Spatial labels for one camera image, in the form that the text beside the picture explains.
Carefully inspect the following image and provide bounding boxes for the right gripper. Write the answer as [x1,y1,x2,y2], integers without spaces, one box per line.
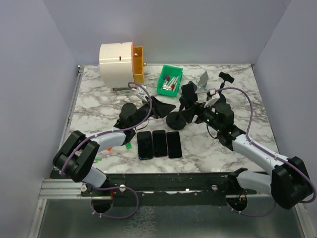
[181,99,223,132]

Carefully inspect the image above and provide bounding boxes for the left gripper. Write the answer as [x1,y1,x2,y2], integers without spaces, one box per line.
[131,96,176,128]

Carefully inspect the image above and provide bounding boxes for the black phone stand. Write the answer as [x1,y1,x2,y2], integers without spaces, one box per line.
[216,71,234,104]
[166,96,187,130]

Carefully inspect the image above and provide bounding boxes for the purple edged phone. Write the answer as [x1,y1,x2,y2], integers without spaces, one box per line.
[152,130,168,157]

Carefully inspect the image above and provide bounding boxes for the white folding phone stand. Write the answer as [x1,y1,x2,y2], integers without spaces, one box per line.
[195,71,209,94]

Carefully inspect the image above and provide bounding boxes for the black phone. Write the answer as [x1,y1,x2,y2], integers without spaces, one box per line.
[137,131,154,160]

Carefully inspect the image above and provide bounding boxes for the brown base phone stand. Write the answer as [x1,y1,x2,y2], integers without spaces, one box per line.
[188,81,197,87]

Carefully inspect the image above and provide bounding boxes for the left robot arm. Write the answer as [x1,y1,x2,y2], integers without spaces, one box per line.
[53,96,176,196]

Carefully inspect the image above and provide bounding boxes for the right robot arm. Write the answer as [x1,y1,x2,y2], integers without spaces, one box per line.
[180,103,317,209]

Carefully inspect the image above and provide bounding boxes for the markers in green bin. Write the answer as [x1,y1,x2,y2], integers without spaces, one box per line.
[162,76,179,91]

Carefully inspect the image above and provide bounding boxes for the green plastic bin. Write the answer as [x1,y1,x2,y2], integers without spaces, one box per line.
[157,65,183,98]

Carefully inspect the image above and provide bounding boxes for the orange drawer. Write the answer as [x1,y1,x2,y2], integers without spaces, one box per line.
[133,46,146,84]

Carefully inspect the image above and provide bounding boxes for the white round drawer cabinet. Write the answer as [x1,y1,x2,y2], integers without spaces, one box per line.
[99,42,134,89]

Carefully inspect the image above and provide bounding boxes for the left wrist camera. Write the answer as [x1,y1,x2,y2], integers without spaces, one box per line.
[135,87,149,104]

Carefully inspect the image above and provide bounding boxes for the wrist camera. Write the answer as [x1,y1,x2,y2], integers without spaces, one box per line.
[204,88,220,108]
[135,87,149,104]

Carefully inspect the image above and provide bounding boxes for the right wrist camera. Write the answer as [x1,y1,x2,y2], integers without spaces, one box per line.
[204,88,220,108]

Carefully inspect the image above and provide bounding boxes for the black front mounting rail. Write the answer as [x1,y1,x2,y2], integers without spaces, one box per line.
[81,172,256,207]

